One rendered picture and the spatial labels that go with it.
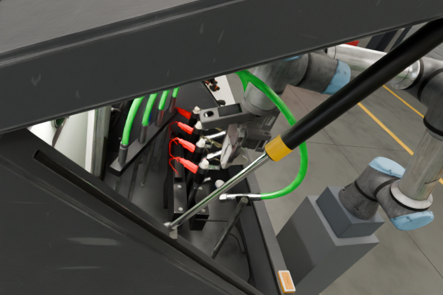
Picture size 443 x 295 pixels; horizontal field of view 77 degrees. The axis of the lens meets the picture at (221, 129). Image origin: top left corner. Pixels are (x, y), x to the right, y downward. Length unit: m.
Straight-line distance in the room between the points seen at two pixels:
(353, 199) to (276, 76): 0.77
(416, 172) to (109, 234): 0.87
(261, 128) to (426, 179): 0.54
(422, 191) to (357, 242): 0.40
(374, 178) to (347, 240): 0.28
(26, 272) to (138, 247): 0.11
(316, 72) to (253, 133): 0.18
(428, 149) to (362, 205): 0.40
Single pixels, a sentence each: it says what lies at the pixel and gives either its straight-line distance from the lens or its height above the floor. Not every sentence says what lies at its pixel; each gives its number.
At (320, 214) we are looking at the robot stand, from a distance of 1.29.
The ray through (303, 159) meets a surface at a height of 1.31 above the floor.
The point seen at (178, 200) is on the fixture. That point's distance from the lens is 0.81.
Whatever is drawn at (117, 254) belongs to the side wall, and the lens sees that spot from 0.32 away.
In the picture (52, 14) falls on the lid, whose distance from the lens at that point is 0.20.
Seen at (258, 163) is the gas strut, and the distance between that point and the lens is 0.27.
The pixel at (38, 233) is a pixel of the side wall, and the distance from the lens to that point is 0.29.
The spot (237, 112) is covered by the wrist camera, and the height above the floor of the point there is 1.30.
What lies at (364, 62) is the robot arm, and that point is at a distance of 0.79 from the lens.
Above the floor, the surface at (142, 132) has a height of 1.14.
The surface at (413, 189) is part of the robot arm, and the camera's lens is 1.03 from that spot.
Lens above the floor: 1.60
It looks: 34 degrees down
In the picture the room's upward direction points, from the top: 22 degrees clockwise
